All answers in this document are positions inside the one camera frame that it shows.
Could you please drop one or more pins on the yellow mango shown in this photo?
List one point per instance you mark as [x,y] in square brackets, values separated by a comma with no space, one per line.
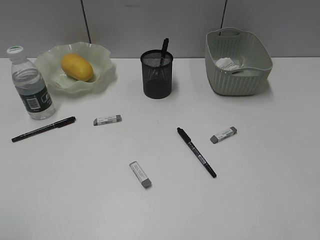
[77,67]

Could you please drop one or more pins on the white waste paper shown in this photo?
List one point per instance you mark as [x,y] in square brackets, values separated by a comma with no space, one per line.
[233,65]

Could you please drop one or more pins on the grey eraser right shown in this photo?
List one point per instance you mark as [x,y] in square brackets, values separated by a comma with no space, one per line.
[218,137]

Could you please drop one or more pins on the thin black pen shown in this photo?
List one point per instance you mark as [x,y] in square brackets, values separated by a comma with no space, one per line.
[55,125]

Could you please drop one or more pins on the black marker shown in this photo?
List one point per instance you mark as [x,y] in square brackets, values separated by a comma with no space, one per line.
[162,56]
[195,151]

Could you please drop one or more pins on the black mesh pen holder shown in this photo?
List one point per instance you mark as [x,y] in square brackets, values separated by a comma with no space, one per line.
[156,78]

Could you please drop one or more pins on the clear water bottle green label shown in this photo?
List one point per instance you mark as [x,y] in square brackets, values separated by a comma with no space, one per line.
[30,85]

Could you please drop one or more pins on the pale green wavy plate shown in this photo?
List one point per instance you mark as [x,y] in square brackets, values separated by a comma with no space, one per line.
[49,65]

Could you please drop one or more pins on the grey eraser near plate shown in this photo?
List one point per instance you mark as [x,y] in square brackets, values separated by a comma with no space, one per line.
[107,120]

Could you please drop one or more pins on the grey eraser front centre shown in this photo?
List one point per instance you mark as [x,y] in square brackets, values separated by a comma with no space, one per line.
[140,174]

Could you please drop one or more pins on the pale green woven basket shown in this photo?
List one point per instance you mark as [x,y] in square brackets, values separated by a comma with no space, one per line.
[230,42]

